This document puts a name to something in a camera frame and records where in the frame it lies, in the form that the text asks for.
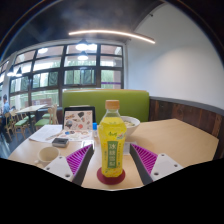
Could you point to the white ribbed mug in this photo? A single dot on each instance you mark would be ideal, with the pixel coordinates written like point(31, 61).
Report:
point(46, 156)

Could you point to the black pendant lamps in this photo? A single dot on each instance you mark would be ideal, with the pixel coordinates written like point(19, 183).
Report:
point(82, 45)

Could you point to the wooden dining table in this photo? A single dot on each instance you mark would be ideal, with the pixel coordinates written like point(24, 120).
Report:
point(31, 108)

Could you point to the white paper sheet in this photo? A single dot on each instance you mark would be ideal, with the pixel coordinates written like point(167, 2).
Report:
point(43, 132)

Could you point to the flat round red coaster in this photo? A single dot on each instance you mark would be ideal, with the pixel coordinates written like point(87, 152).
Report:
point(111, 181)

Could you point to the yellow drink bottle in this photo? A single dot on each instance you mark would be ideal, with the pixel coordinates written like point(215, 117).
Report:
point(112, 133)

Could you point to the long curved ceiling light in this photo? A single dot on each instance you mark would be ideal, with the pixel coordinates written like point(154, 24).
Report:
point(113, 32)

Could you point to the green upholstered bench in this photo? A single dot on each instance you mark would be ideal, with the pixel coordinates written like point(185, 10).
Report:
point(133, 101)

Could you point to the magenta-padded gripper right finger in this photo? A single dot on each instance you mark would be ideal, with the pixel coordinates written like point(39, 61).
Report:
point(146, 160)

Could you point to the printed colourful leaflet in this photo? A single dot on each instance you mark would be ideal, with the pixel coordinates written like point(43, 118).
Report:
point(76, 135)

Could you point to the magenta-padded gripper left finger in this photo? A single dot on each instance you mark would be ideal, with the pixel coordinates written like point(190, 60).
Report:
point(78, 160)

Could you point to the blue-capped glue stick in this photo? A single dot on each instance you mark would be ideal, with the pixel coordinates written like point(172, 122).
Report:
point(95, 130)

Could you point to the white bowl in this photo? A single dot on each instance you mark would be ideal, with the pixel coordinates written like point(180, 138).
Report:
point(132, 125)

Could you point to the person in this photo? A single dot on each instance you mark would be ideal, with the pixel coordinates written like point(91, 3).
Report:
point(5, 110)

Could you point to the small black box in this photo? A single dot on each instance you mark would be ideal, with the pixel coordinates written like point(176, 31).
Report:
point(60, 142)

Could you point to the wooden chairs with green seats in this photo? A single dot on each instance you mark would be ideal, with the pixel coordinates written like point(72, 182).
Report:
point(21, 123)

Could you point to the small white card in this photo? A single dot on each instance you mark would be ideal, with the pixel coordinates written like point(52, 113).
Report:
point(87, 144)

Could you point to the black tablet with pictures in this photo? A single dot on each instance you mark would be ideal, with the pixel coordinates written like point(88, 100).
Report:
point(78, 118)

